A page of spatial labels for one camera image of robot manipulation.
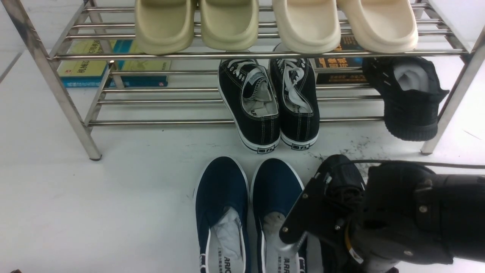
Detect navy slip-on shoe left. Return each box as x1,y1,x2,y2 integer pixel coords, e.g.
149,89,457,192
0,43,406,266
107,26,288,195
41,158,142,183
193,157,251,273

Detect black mesh sneaker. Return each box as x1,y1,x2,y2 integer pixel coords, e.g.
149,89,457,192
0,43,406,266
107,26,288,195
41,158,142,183
316,154,399,273
362,56,449,142

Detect cream slipper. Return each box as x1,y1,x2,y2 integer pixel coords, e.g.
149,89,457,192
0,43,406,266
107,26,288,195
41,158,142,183
336,0,419,53
272,0,341,54

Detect navy slip-on shoe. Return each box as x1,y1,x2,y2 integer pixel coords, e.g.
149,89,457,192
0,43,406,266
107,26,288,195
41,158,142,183
193,157,251,273
250,158,307,273

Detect black canvas sneaker left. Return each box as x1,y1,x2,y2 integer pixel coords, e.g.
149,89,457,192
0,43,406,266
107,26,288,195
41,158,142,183
217,59,280,154

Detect olive green slipper left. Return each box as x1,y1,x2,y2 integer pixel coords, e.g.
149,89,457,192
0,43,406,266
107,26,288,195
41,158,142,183
135,0,197,55

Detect olive green slipper right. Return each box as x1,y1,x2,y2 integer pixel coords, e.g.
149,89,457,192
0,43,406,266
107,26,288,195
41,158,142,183
199,0,259,51

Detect yellow and teal book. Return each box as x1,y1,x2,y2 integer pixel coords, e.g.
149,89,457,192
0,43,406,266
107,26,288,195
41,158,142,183
57,40,171,88

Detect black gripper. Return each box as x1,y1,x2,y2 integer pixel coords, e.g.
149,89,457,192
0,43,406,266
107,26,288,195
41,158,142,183
278,162,453,266

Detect navy slip-on shoe right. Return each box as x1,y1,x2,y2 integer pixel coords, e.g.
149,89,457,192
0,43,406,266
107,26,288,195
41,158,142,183
250,158,307,273

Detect stainless steel shoe rack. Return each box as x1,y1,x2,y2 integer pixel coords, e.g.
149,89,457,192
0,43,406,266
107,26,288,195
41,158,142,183
2,0,484,161

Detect black canvas sneaker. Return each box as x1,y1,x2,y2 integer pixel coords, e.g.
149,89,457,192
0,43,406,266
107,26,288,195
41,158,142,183
268,58,320,151
217,59,280,154

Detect black canvas sneaker right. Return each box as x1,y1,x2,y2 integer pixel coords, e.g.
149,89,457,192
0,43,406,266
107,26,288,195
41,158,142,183
268,58,320,151

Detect olive green slipper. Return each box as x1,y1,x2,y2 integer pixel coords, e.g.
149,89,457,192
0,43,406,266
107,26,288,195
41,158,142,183
199,0,259,51
135,0,197,55

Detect cream slipper right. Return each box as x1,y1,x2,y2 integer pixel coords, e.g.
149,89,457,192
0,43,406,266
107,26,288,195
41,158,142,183
336,0,419,53

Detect cream slipper left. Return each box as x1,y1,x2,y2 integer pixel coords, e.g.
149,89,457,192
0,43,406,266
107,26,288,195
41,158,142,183
272,0,341,54

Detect black and orange book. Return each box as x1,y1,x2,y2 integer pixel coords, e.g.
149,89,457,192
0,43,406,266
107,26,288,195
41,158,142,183
310,57,367,85

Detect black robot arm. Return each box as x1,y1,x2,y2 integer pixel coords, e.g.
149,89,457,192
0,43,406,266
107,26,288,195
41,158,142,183
274,155,484,273

